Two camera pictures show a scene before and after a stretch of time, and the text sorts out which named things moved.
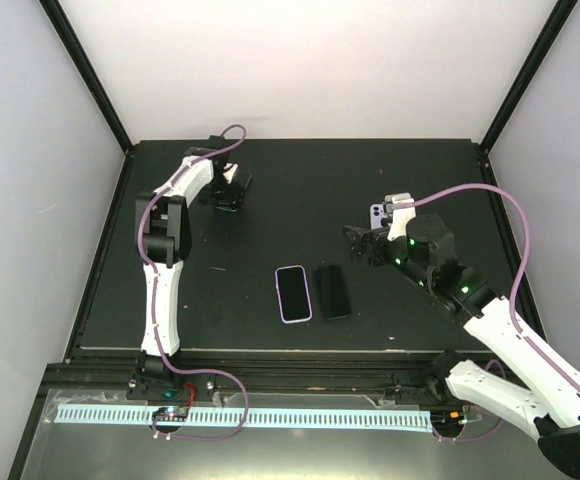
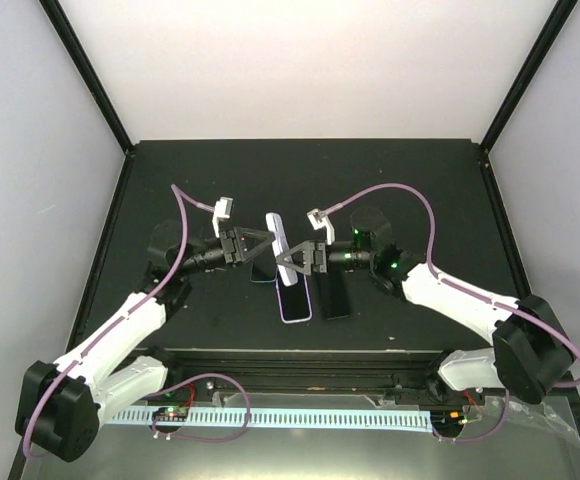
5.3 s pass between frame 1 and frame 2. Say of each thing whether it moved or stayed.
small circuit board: stayed
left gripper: moved
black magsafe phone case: stayed
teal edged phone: moved
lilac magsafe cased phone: moved
